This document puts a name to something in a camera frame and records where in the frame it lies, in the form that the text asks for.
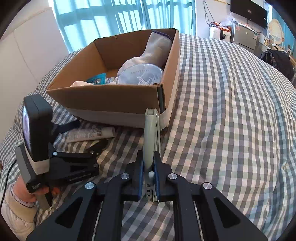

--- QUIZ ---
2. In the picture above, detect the white cream tube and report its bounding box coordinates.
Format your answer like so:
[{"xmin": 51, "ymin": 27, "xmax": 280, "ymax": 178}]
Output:
[{"xmin": 66, "ymin": 127, "xmax": 115, "ymax": 143}]

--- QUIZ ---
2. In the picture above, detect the pale green folding hanger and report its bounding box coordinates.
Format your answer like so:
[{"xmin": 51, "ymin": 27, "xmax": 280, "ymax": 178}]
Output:
[{"xmin": 143, "ymin": 108, "xmax": 161, "ymax": 202}]

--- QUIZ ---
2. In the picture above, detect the person's left hand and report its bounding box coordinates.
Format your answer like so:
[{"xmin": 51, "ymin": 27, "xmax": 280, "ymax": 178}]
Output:
[{"xmin": 12, "ymin": 175, "xmax": 61, "ymax": 203}]

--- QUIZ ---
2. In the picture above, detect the brown cardboard box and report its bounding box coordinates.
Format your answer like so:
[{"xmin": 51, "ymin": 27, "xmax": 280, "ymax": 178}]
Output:
[{"xmin": 47, "ymin": 28, "xmax": 180, "ymax": 129}]

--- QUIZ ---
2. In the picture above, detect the teal packet in box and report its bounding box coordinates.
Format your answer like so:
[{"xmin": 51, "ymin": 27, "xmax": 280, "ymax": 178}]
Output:
[{"xmin": 86, "ymin": 73, "xmax": 106, "ymax": 85}]

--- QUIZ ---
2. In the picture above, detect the checkered bed sheet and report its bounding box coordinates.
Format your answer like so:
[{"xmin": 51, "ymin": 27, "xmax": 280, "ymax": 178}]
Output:
[{"xmin": 1, "ymin": 34, "xmax": 295, "ymax": 240}]

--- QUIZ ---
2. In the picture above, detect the white sock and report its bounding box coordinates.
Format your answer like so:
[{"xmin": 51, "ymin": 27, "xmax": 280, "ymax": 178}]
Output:
[{"xmin": 117, "ymin": 30, "xmax": 173, "ymax": 76}]

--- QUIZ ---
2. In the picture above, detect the teal window curtain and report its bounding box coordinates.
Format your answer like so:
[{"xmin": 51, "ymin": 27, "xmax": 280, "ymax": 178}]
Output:
[{"xmin": 49, "ymin": 0, "xmax": 196, "ymax": 52}]

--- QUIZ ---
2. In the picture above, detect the white suitcase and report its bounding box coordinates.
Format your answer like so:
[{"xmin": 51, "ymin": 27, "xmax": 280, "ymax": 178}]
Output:
[{"xmin": 209, "ymin": 24, "xmax": 223, "ymax": 40}]

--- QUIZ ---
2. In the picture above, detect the black backpack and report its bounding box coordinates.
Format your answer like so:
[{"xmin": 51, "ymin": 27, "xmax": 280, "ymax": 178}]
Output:
[{"xmin": 260, "ymin": 49, "xmax": 294, "ymax": 80}]

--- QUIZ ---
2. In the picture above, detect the silver mini fridge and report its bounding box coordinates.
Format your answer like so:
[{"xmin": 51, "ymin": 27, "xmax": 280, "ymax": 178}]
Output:
[{"xmin": 231, "ymin": 23, "xmax": 258, "ymax": 53}]

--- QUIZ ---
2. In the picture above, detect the oval vanity mirror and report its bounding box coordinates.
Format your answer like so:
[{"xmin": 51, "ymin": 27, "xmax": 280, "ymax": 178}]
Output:
[{"xmin": 268, "ymin": 19, "xmax": 284, "ymax": 45}]

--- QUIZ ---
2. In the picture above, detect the black cable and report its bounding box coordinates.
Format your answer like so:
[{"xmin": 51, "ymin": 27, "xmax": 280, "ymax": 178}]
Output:
[{"xmin": 0, "ymin": 159, "xmax": 18, "ymax": 212}]

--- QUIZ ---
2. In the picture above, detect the black wall television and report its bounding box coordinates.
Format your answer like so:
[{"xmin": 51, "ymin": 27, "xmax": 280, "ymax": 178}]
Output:
[{"xmin": 230, "ymin": 0, "xmax": 268, "ymax": 29}]

